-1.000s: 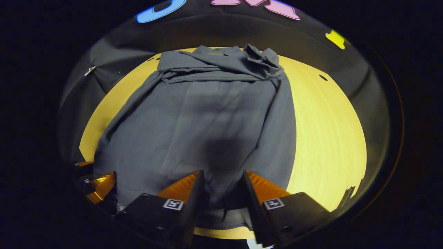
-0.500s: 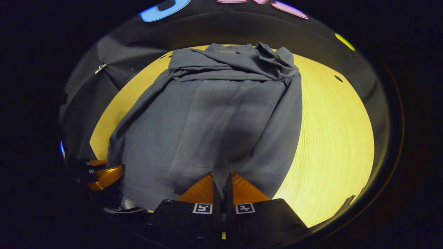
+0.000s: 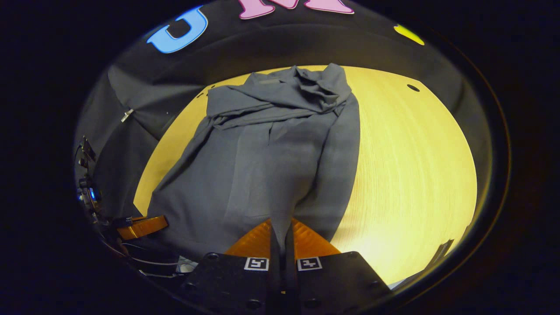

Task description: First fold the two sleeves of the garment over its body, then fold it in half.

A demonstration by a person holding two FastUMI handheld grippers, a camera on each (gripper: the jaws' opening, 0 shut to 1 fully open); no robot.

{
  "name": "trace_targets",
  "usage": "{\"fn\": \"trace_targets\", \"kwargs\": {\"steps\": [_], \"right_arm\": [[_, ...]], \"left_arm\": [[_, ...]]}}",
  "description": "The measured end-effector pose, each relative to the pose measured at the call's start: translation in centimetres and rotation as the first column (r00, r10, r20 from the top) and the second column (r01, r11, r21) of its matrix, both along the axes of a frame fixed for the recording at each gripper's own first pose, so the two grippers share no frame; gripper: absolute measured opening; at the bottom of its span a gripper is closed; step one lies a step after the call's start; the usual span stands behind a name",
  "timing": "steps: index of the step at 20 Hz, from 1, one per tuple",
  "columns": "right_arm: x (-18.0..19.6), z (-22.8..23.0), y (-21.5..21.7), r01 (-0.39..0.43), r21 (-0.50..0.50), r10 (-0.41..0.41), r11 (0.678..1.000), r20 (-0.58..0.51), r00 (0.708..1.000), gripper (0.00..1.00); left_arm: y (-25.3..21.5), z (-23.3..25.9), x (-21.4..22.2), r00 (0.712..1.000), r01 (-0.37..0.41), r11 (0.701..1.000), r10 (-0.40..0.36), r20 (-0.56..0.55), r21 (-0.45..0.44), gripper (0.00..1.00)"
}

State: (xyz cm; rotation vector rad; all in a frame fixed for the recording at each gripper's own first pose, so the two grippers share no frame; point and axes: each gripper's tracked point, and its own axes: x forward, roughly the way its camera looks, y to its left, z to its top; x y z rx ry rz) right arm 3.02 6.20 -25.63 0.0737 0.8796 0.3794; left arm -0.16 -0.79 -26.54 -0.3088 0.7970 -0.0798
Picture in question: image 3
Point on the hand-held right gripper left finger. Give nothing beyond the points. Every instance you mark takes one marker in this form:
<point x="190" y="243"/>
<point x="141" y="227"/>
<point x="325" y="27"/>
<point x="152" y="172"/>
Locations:
<point x="232" y="284"/>

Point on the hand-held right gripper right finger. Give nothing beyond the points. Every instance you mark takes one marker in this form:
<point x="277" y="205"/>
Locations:
<point x="332" y="284"/>

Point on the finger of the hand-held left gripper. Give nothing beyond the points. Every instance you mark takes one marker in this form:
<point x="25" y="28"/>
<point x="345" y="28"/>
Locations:
<point x="142" y="226"/>

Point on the grey collared shirt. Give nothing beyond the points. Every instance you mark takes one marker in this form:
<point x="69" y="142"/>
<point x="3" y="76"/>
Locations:
<point x="262" y="166"/>

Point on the small white cloth clip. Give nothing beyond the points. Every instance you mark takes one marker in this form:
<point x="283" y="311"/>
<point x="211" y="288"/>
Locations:
<point x="127" y="114"/>

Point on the grey table corner clamp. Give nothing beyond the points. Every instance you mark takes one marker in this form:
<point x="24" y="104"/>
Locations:
<point x="442" y="253"/>

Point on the black backdrop cloth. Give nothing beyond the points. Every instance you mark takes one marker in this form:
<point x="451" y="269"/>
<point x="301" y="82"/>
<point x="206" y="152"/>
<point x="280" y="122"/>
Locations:
<point x="153" y="87"/>

